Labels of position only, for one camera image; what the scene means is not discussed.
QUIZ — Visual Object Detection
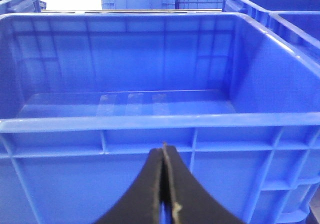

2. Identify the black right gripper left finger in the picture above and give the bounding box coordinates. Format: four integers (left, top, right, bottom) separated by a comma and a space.
95, 148, 164, 224

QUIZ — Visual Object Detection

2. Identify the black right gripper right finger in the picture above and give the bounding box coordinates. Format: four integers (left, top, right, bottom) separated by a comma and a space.
162, 142, 243, 224

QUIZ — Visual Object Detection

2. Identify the large blue plastic crate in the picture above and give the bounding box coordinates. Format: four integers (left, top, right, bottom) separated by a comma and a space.
0, 12, 320, 224

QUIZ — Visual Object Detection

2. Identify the distant low blue crate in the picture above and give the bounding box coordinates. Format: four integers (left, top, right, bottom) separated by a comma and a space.
175, 0, 223, 10

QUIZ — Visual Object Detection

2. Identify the blue crate near right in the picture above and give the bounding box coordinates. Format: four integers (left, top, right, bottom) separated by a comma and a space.
269, 11, 320, 63

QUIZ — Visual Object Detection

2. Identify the blue crate far right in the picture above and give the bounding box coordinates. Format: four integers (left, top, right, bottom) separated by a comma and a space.
222, 0, 320, 26

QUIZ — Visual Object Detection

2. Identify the steel rack frame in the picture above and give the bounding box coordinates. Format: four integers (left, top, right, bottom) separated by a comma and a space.
41, 8, 222, 14

